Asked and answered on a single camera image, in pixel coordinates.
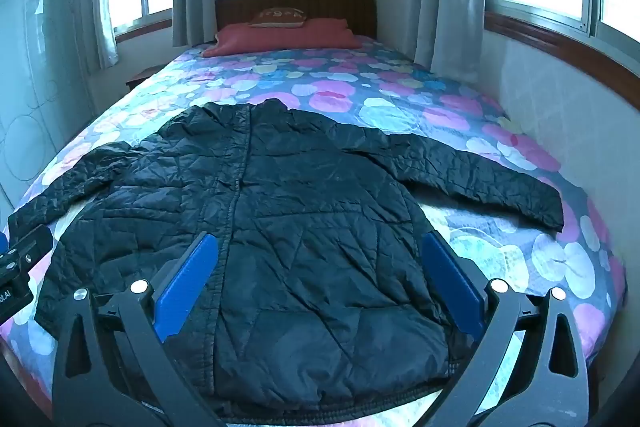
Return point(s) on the glass door wardrobe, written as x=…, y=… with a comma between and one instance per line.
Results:
x=45, y=82

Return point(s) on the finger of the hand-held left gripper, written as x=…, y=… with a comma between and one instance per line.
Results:
x=30, y=247

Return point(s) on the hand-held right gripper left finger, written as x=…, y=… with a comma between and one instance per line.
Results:
x=186, y=287

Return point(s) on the wooden headboard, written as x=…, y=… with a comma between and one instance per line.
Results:
x=325, y=7

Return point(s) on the red pillow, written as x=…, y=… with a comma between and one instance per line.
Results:
x=280, y=39

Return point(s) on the black quilted jacket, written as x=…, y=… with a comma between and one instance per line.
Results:
x=300, y=207

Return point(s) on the small patterned cushion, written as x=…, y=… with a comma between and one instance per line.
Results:
x=279, y=18

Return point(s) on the wooden nightstand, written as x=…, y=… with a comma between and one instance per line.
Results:
x=142, y=78

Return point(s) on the wooden window sill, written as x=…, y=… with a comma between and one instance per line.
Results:
x=145, y=28
x=560, y=52

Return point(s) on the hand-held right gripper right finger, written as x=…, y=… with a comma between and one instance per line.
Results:
x=452, y=287

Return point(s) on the dotted purple blanket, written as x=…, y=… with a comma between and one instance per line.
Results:
x=350, y=82

